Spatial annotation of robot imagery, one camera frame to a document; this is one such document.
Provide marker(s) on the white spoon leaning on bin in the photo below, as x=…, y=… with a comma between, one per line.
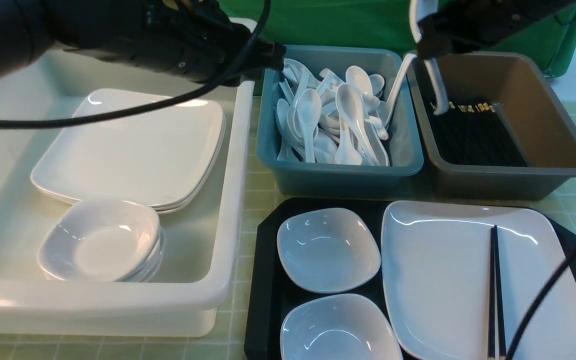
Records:
x=387, y=109

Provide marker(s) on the white spoon centre of bin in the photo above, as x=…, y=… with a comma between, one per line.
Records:
x=351, y=110

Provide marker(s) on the white square rice plate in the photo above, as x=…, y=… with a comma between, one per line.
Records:
x=436, y=273

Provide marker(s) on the large white plastic tub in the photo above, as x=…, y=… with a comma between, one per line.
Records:
x=198, y=259

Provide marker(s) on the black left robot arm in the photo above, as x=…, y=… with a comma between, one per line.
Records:
x=105, y=30

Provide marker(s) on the white spoon left in bin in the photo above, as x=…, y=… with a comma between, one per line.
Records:
x=309, y=109

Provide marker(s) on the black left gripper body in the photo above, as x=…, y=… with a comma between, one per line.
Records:
x=191, y=39

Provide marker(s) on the lower stacked white plates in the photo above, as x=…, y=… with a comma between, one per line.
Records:
x=193, y=197

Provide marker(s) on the black chopstick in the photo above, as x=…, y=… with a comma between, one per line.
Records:
x=491, y=312
x=500, y=335

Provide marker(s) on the top stacked white square plate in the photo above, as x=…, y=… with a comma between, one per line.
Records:
x=133, y=150

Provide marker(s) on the black chopsticks pile in bin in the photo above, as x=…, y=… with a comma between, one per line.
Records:
x=472, y=133

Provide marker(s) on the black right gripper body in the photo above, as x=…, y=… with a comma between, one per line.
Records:
x=465, y=26

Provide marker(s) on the white soup spoon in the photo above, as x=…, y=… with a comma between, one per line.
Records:
x=419, y=9

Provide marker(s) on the lower stacked white bowls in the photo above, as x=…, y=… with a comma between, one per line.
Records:
x=110, y=254

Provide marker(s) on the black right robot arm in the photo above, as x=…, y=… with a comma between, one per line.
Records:
x=537, y=10

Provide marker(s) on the white bowl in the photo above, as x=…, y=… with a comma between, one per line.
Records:
x=338, y=327
x=92, y=214
x=328, y=251

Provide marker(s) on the grey plastic chopstick bin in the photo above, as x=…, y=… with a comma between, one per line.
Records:
x=530, y=110

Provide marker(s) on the teal plastic spoon bin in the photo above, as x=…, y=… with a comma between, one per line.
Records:
x=303, y=179

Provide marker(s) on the green checked table mat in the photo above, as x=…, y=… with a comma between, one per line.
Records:
x=255, y=200

